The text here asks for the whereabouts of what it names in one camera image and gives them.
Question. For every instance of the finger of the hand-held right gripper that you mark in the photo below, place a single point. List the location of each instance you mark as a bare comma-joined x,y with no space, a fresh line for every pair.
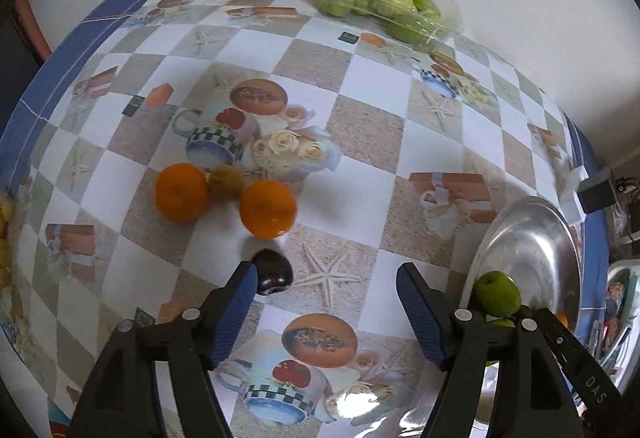
592,388

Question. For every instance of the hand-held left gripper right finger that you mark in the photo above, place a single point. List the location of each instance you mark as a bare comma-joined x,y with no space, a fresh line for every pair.
420,318

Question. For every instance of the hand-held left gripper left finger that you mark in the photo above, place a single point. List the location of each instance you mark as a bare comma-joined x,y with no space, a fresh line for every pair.
232,313

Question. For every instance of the dark purple plum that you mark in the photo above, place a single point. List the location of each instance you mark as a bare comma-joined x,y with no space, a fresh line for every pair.
275,275

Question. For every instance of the orange mandarin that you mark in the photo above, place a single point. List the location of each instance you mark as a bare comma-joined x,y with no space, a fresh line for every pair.
267,210
562,319
182,193

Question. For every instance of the large green mango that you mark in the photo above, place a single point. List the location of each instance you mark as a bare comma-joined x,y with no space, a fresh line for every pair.
501,323
497,293

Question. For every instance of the silver metal plate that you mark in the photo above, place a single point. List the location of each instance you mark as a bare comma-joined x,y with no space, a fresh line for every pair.
530,248

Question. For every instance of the pile of small green fruits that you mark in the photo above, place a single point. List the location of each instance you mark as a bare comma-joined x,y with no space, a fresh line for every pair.
385,2

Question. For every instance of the small brown kiwi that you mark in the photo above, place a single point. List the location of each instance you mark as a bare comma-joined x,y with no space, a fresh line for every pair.
225,183

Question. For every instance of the small black box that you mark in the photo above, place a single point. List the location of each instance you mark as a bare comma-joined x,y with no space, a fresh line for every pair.
597,193

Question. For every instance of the clear plastic bag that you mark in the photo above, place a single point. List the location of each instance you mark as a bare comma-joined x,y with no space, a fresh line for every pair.
5,303

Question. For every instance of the checkered printed tablecloth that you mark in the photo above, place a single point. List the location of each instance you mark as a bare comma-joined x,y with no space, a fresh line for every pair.
360,82

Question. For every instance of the clear plastic clamshell box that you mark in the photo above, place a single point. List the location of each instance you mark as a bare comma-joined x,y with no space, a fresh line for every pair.
450,17

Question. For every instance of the reddish wooden board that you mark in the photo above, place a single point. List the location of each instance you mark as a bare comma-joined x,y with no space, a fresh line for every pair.
30,22

